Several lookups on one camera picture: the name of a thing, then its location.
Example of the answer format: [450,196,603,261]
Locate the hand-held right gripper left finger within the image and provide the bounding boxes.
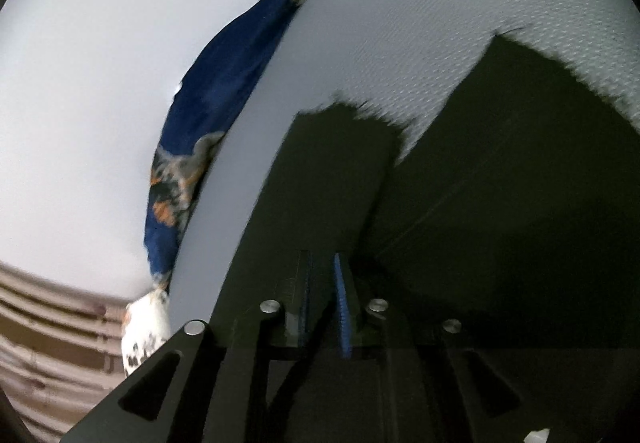
[60,249,321,443]

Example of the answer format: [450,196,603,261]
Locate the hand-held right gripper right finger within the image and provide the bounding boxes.
[332,250,553,443]

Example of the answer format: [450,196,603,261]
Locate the black pants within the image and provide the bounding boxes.
[207,34,640,443]

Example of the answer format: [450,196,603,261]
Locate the white floral pillow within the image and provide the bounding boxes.
[121,288,171,376]

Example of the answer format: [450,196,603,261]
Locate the blue floral blanket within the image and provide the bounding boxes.
[144,0,346,291]

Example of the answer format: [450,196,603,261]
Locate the beige striped curtain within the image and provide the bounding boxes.
[0,260,151,443]

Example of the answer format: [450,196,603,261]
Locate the grey mesh mattress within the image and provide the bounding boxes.
[167,0,640,339]

